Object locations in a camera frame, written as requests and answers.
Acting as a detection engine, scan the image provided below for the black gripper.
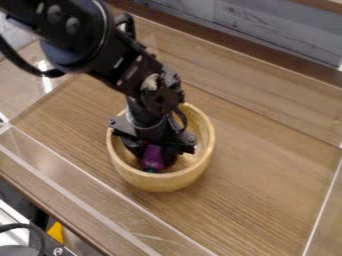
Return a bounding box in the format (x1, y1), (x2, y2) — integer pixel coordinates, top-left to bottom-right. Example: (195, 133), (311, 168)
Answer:
(108, 109), (197, 166)

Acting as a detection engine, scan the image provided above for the purple toy eggplant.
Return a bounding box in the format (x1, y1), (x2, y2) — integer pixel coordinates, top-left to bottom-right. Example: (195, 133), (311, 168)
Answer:
(141, 144), (164, 173)

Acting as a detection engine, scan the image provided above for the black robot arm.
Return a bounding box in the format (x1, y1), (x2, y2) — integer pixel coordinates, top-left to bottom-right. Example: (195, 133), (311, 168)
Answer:
(0, 0), (196, 172)

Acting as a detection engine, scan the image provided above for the brown wooden bowl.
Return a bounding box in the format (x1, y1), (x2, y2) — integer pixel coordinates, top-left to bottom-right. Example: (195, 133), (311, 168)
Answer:
(105, 103), (215, 192)

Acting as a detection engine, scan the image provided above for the yellow black device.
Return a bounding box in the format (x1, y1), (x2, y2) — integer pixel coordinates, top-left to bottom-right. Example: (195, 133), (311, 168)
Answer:
(25, 219), (78, 256)

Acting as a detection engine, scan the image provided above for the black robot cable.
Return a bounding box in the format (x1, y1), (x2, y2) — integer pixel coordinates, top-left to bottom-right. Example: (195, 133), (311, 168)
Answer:
(0, 33), (68, 79)

